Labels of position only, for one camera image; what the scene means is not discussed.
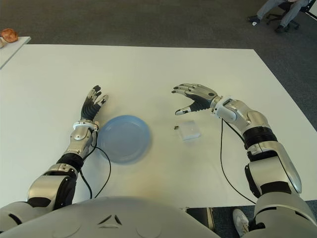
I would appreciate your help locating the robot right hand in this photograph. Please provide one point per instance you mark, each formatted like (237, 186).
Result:
(201, 98)

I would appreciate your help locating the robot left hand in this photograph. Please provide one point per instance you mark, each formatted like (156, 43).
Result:
(89, 110)

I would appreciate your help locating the white square charger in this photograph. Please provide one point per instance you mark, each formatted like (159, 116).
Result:
(189, 131)

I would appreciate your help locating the robot right arm silver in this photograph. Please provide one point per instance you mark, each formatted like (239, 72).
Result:
(272, 171)

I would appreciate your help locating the robot left arm silver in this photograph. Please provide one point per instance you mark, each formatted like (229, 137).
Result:
(79, 138)

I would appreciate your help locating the blue round plate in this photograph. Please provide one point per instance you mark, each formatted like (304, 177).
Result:
(123, 138)

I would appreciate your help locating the white side table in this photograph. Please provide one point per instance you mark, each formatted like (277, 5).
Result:
(12, 50)

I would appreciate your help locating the black office chair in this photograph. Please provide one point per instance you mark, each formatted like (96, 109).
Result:
(273, 17)

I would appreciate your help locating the red-brown bread bun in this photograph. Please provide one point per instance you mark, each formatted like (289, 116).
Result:
(10, 35)

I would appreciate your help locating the robot torso grey shell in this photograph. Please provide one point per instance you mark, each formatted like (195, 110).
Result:
(111, 220)

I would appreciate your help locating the seated person grey trousers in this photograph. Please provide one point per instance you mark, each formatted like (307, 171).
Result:
(287, 15)

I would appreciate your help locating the white sneaker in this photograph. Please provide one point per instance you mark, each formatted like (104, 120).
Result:
(240, 221)

